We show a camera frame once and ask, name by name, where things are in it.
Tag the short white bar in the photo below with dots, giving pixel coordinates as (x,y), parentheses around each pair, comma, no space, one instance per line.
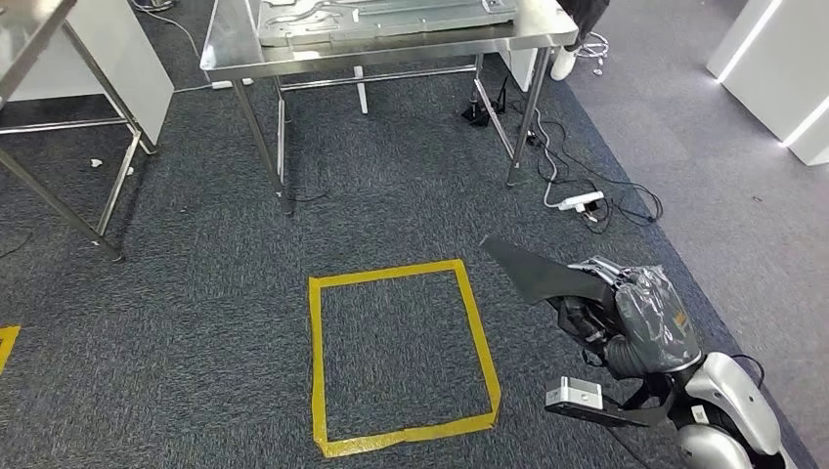
(361,90)

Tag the black floor adapter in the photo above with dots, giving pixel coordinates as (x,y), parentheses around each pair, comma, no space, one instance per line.
(479,113)

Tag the stainless steel workbench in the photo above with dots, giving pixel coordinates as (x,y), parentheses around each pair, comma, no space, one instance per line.
(233,45)

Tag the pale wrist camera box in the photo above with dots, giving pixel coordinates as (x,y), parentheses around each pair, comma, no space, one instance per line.
(573,391)

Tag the white board panel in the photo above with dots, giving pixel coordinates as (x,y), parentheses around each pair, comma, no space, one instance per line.
(116,65)

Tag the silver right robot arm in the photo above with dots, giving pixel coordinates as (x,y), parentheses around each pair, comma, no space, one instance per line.
(725,401)

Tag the black plastic slotted part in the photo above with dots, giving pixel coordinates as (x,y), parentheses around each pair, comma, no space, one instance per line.
(537,275)

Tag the steel frame side table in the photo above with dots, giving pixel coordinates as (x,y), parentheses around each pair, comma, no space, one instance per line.
(26,39)

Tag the person's leg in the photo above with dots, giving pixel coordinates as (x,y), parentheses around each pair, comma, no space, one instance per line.
(583,19)

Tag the yellow floor tape square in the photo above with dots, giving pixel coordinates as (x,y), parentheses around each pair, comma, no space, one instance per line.
(316,362)

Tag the white display counter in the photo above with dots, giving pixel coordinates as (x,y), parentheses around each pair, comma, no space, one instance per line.
(771,58)

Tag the stamped grey metal panel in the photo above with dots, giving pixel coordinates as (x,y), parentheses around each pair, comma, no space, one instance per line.
(388,26)

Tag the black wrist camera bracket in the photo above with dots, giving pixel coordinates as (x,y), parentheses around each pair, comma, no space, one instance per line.
(622,417)

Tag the small white cabinet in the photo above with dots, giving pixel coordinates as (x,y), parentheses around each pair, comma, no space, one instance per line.
(518,68)

